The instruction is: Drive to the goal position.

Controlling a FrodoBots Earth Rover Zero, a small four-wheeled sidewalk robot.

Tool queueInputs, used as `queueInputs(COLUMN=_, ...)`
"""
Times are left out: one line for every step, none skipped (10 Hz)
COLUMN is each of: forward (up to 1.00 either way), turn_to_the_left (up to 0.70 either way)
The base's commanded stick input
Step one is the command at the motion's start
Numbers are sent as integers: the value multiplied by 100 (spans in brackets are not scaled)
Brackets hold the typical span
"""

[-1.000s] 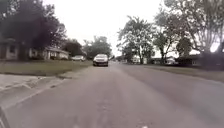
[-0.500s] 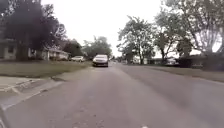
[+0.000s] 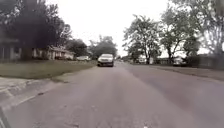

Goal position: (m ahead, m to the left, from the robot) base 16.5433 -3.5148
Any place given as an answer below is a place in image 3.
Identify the white car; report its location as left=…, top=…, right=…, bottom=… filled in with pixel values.
left=75, top=55, right=92, bottom=62

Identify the cracked pale concrete pavement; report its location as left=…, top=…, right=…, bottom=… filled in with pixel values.
left=0, top=75, right=73, bottom=113

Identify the small dark tree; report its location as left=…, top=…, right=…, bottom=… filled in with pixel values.
left=64, top=38, right=89, bottom=58

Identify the silver car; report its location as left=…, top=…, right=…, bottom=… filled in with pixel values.
left=96, top=53, right=115, bottom=68

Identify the grey asphalt road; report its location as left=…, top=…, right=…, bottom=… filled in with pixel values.
left=3, top=61, right=224, bottom=128

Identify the slim green tree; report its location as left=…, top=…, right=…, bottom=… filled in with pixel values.
left=159, top=4, right=201, bottom=65

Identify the dark round tree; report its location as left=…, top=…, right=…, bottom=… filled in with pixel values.
left=88, top=34, right=118, bottom=60

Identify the grass verge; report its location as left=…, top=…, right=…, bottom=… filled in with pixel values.
left=149, top=64, right=224, bottom=82

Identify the leafy green tree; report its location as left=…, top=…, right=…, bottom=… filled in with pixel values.
left=122, top=14, right=161, bottom=65

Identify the pale vehicle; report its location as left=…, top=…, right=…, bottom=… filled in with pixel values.
left=172, top=56, right=188, bottom=67

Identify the tall spreading tree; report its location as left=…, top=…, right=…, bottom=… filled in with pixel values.
left=173, top=0, right=224, bottom=56

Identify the grass lawn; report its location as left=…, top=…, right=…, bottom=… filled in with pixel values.
left=0, top=59, right=98, bottom=80

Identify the dark fence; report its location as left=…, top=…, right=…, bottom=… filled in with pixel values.
left=186, top=53, right=224, bottom=70

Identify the large dark tree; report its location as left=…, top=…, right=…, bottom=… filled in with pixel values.
left=0, top=0, right=73, bottom=61

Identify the low house with pale roof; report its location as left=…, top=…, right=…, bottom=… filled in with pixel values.
left=32, top=44, right=76, bottom=61

